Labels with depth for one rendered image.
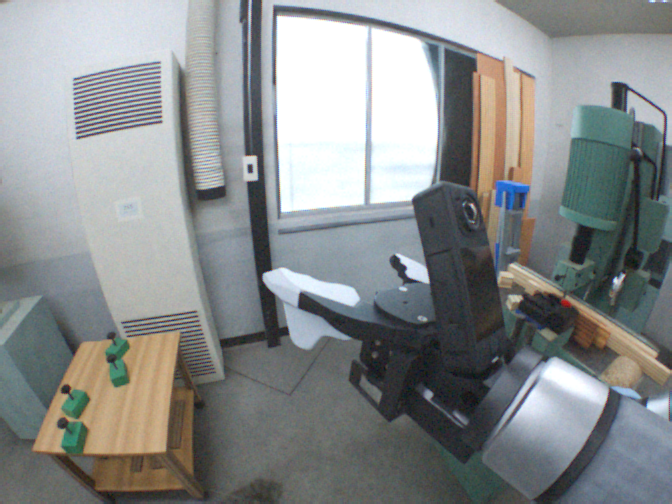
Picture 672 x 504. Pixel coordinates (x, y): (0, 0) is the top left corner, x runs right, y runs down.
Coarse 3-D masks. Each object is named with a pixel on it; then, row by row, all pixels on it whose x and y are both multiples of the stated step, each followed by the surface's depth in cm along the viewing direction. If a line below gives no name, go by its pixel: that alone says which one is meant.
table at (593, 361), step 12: (504, 288) 87; (516, 288) 86; (504, 300) 80; (504, 312) 77; (564, 348) 57; (576, 348) 56; (588, 348) 55; (600, 348) 54; (564, 360) 56; (576, 360) 52; (588, 360) 51; (600, 360) 50; (612, 360) 49; (588, 372) 48; (600, 372) 47; (636, 384) 40
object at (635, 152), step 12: (636, 156) 36; (636, 168) 38; (636, 180) 40; (636, 192) 42; (636, 204) 44; (636, 216) 46; (636, 228) 48; (636, 240) 50; (636, 252) 53; (624, 264) 57; (636, 264) 53
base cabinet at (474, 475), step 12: (444, 456) 109; (480, 456) 85; (456, 468) 99; (468, 468) 91; (480, 468) 84; (468, 480) 91; (480, 480) 83; (492, 480) 77; (504, 480) 71; (468, 492) 90; (480, 492) 82; (492, 492) 76
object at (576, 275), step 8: (560, 264) 66; (568, 264) 64; (576, 264) 64; (584, 264) 64; (592, 264) 64; (560, 272) 67; (568, 272) 64; (576, 272) 61; (584, 272) 63; (560, 280) 67; (568, 280) 64; (576, 280) 62; (584, 280) 65; (568, 288) 64; (576, 288) 64
